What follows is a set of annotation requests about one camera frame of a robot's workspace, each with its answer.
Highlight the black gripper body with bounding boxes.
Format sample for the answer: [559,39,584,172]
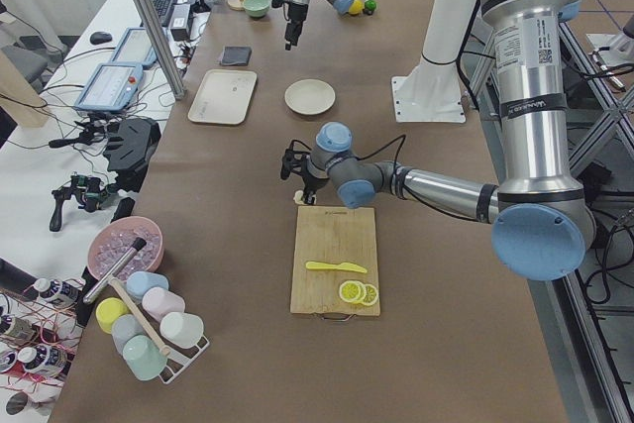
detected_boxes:
[271,0,308,26]
[280,143,329,195]

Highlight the cream rectangular tray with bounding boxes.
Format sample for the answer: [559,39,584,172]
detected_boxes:
[187,69,258,126]

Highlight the mint green bowl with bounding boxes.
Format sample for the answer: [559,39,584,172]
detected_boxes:
[243,0,271,19]

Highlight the wooden cutting board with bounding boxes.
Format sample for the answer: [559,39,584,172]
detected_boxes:
[290,205,380,317]

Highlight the yellow lemon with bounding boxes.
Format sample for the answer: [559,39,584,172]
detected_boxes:
[347,0,365,16]

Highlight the white round plate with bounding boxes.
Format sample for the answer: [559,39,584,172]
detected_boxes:
[284,79,336,116]

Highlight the grey folded cloth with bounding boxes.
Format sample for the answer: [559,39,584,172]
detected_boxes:
[219,46,252,66]

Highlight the yellow plastic knife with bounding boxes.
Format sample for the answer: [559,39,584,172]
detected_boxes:
[305,261,368,274]

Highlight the lemon slices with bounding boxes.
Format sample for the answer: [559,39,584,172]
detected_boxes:
[338,280,379,307]

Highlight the teach pendant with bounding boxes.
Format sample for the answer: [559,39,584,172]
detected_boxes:
[110,27,157,69]
[73,62,144,113]

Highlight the white plastic cup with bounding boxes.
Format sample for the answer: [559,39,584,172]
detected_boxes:
[159,312,204,349]

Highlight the pink plastic cup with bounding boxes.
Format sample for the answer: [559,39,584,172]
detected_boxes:
[142,286,185,322]

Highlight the blue plastic cup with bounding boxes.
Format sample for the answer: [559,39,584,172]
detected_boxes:
[126,271,169,300]

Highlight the computer mouse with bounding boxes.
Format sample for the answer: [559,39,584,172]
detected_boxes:
[89,31,113,46]

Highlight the pink bowl with ice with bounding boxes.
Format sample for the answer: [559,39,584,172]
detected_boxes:
[87,216,164,281]

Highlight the metal muddler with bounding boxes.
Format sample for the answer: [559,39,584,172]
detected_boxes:
[82,237,147,305]

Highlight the grey plastic cup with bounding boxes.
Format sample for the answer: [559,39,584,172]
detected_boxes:
[111,314,146,355]

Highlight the yellow plastic cup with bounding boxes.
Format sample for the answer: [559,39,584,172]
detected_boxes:
[95,297,130,334]

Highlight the green plastic cup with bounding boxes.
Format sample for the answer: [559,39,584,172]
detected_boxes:
[122,335,167,381]

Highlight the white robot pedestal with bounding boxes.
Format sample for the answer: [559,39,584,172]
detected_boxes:
[392,0,477,124]

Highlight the aluminium frame post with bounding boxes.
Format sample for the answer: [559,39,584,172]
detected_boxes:
[133,0,185,100]

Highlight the white wire cup rack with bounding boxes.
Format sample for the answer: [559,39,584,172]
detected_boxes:
[155,336,210,384]

